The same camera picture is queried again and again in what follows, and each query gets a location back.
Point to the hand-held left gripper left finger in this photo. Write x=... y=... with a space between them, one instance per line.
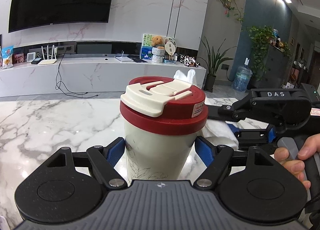
x=115 y=150

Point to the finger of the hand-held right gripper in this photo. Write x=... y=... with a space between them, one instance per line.
x=252 y=136
x=240 y=111

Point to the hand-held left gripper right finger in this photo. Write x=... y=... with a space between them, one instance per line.
x=203 y=151

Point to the white cloth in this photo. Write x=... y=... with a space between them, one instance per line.
x=217 y=132

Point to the cream tumbler with red lid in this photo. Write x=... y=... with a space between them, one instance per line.
x=160 y=150

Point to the person's right hand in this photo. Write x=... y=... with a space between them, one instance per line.
x=295 y=167

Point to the blue water jug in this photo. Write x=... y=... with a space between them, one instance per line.
x=241 y=79

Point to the potted long-leaf plant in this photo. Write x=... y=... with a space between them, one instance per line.
x=210 y=82

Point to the dark cabinet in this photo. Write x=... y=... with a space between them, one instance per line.
x=275 y=69

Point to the white water jug pump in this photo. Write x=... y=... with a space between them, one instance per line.
x=247 y=61

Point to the black and white checkered toys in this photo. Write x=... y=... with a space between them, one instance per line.
x=188 y=61

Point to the trailing pothos plant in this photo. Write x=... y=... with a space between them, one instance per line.
x=261 y=42

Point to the white marble television cabinet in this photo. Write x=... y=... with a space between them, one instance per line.
x=112 y=77

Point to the light blue box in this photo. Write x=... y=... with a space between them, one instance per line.
x=168 y=61

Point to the white notebook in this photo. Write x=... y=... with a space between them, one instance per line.
x=123 y=59

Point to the black flat case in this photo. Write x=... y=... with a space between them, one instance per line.
x=138 y=59

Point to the round paper fan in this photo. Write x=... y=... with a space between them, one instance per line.
x=170 y=48
x=170 y=38

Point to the white knitted basket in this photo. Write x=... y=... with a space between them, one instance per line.
x=158 y=56

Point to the flower painting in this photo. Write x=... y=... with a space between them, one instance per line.
x=146 y=52

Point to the brown teddy bear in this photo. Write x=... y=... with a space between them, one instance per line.
x=157 y=41

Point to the white wifi router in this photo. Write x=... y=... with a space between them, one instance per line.
x=47 y=61

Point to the small black device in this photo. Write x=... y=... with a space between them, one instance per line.
x=37 y=61

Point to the small white display device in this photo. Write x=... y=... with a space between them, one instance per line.
x=31 y=56

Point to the pink box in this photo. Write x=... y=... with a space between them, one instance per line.
x=18 y=59

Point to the blue snack bag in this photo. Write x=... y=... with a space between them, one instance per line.
x=7 y=57

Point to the wall socket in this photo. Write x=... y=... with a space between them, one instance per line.
x=225 y=67

